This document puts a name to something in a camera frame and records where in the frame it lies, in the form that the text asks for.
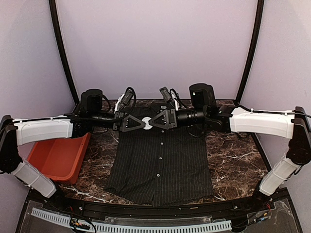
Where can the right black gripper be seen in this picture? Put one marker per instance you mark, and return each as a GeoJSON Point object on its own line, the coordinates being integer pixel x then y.
{"type": "Point", "coordinates": [170, 117]}

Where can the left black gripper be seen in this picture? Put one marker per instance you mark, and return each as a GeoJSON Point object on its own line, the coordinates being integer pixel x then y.
{"type": "Point", "coordinates": [118, 125]}

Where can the black pinstriped shirt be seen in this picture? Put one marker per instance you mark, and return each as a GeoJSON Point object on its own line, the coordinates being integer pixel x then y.
{"type": "Point", "coordinates": [160, 167]}

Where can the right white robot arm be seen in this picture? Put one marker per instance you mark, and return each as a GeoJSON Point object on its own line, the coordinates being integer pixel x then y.
{"type": "Point", "coordinates": [292, 125]}

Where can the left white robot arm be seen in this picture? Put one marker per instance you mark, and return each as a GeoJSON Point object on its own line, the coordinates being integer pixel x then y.
{"type": "Point", "coordinates": [17, 132]}

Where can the orange plastic bin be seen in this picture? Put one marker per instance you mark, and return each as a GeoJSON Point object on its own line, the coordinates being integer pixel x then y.
{"type": "Point", "coordinates": [60, 159]}

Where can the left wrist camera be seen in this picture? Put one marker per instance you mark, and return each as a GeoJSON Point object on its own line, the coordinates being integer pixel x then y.
{"type": "Point", "coordinates": [91, 100]}

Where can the black front rail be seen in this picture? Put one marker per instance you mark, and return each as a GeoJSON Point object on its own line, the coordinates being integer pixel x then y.
{"type": "Point", "coordinates": [230, 209]}

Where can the white slotted cable duct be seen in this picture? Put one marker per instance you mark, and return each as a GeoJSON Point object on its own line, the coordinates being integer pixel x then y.
{"type": "Point", "coordinates": [125, 225]}

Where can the left black frame post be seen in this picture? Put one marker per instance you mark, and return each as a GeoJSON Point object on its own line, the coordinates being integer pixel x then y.
{"type": "Point", "coordinates": [61, 51]}

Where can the black frame post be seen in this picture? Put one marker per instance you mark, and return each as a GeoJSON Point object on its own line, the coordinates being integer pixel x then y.
{"type": "Point", "coordinates": [251, 51]}
{"type": "Point", "coordinates": [61, 51]}

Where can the right black frame post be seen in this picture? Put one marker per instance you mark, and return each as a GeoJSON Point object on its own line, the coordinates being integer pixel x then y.
{"type": "Point", "coordinates": [251, 51]}

